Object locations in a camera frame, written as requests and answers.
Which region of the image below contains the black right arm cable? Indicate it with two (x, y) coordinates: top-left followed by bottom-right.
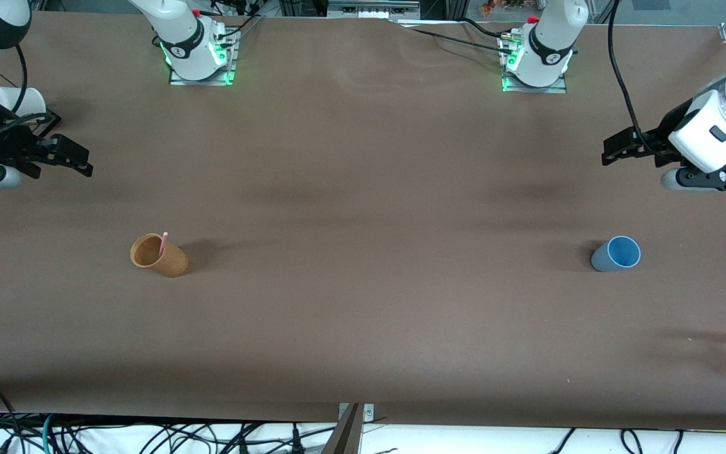
(0, 43), (50, 161)

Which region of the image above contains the aluminium frame rail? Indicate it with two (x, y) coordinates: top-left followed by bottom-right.
(325, 0), (422, 21)

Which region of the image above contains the blue cup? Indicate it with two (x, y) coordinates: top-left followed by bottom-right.
(591, 235), (642, 273)

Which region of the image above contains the black cable to base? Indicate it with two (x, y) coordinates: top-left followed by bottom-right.
(395, 18), (516, 64)

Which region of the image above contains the brown cup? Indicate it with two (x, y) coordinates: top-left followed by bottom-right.
(130, 233), (189, 278)

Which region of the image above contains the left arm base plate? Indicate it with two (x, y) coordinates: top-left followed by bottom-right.
(500, 32), (569, 95)

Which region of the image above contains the brown paper table cover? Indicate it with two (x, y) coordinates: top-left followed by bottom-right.
(0, 10), (726, 432)

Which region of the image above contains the metal table bracket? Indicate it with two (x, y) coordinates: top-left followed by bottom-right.
(338, 403), (375, 423)

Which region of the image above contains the white paper cup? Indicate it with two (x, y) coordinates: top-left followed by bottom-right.
(0, 86), (47, 119)

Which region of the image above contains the dark camera pole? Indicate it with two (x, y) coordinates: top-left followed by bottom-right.
(321, 404), (365, 454)

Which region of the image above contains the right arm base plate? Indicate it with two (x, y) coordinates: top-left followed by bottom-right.
(168, 26), (239, 86)

